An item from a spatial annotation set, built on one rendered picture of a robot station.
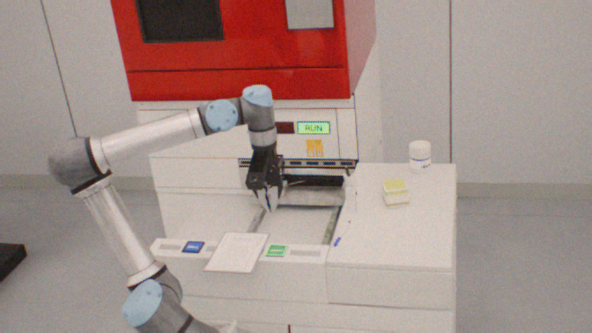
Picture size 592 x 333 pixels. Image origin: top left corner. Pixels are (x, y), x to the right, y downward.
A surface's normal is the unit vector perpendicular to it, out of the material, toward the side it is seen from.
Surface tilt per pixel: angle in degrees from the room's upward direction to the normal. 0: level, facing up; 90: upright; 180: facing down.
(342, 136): 90
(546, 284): 0
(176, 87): 90
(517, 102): 90
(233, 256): 0
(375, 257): 0
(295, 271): 90
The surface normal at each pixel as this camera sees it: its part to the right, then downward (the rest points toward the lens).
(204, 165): -0.22, 0.45
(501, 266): -0.10, -0.89
